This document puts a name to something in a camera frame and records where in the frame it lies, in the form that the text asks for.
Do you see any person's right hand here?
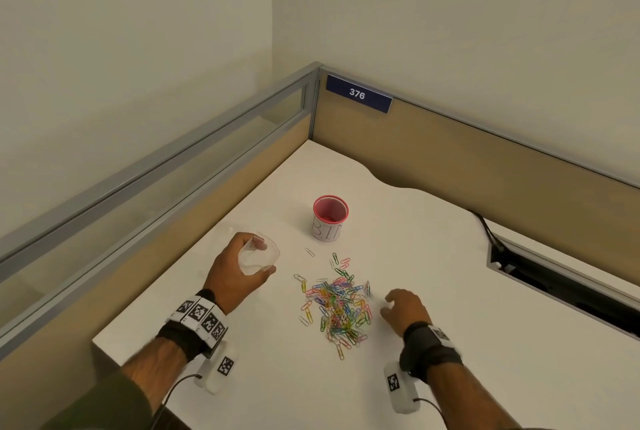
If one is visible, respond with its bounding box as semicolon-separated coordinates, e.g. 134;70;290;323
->
379;288;432;338

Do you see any person's left hand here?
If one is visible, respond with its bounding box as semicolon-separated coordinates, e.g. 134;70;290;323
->
202;232;277;315

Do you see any small clear plastic bag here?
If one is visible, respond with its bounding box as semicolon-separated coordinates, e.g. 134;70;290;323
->
237;233;282;277

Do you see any pile of coloured paper clips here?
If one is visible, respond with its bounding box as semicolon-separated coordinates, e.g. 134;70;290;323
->
292;247;375;361

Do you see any person's left forearm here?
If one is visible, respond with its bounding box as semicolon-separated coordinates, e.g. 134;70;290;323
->
119;337;189;403

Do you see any person's right forearm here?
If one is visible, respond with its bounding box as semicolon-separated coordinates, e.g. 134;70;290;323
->
427;362;531;430

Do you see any left wristband with marker tags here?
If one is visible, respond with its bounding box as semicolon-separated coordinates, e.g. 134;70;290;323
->
155;288;230;363

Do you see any beige partition with glass strip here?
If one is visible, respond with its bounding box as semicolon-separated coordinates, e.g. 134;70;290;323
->
0;62;321;430

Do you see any red cup with paper label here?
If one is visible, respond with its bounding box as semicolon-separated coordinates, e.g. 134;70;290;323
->
308;194;349;243

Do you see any beige partition panel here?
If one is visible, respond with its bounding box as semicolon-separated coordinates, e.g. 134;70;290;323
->
309;64;640;291

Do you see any olive green sleeve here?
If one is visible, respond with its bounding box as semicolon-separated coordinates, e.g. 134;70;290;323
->
42;374;166;430

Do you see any blue sign plate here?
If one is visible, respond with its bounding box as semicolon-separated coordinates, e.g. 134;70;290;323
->
325;74;393;115

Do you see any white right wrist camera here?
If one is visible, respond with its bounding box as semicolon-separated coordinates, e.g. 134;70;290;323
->
383;362;421;415

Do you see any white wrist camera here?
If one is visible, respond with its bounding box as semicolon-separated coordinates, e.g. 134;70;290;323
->
193;339;239;395
383;362;421;415

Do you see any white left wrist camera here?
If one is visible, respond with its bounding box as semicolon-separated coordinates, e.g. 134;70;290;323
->
193;339;239;395

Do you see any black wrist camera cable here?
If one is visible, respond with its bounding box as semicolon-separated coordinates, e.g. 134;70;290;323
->
149;373;201;430
415;397;446;430

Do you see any desk cable tray opening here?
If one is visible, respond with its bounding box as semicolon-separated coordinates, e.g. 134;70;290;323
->
485;222;640;345

